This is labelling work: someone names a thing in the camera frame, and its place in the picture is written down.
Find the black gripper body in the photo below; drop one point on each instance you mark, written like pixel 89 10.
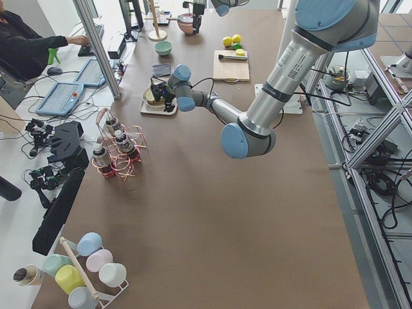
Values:
pixel 197 20
pixel 168 96

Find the white round plate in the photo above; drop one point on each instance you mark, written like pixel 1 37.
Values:
pixel 155 106

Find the plain bread slice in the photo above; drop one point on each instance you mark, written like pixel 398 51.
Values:
pixel 150 99

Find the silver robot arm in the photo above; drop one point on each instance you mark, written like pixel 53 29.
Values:
pixel 222 7
pixel 320 27

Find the cream rabbit tray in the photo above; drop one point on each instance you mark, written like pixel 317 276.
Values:
pixel 144 108

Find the pink bowl of ice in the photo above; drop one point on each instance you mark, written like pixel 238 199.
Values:
pixel 186 28

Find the metal ice scoop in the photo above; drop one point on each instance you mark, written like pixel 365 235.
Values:
pixel 185 19

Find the folded grey cloth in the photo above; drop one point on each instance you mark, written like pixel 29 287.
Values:
pixel 161 70

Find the whole yellow lemon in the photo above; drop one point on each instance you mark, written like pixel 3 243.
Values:
pixel 236 38
pixel 227 41

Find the mint green bowl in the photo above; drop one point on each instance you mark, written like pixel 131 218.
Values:
pixel 163 48

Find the wooden mug tree stand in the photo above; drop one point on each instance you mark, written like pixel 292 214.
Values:
pixel 157 34

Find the steel knife black tip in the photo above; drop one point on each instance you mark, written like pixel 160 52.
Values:
pixel 223 57

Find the green lime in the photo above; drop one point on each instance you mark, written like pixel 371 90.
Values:
pixel 237 46

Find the half cut lemon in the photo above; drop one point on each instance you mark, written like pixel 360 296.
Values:
pixel 240 52

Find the tea bottle white cap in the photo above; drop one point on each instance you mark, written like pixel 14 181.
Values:
pixel 123 142

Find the wooden cutting board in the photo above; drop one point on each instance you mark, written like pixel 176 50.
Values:
pixel 229 70

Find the blue teach pendant far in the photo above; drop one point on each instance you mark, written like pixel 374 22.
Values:
pixel 91 76

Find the blue teach pendant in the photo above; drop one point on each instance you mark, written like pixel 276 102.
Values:
pixel 91 76
pixel 61 99

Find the blue teach pendant near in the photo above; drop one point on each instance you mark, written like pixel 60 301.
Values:
pixel 61 99

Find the black computer mouse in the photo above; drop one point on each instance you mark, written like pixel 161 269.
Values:
pixel 53 71

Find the seated person in black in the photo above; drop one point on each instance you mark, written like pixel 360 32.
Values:
pixel 24 53

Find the light blue cup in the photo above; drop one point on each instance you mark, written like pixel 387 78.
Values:
pixel 89 243

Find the pink cup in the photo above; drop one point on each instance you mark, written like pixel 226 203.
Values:
pixel 98 259

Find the white cup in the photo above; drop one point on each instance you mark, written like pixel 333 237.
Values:
pixel 112 274

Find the mint green cup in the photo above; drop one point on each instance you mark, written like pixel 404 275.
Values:
pixel 54 262

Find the yellow cup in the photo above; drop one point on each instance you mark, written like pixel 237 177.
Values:
pixel 68 278

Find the grey blue cup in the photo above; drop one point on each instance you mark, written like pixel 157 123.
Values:
pixel 80 298

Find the brown paper cup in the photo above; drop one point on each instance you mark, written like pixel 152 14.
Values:
pixel 30 275

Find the copper wire bottle rack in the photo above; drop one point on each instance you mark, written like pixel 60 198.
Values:
pixel 121 165

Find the aluminium frame post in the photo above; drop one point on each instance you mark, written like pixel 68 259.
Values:
pixel 86 18

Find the wooden rack handle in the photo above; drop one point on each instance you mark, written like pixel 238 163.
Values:
pixel 64 242

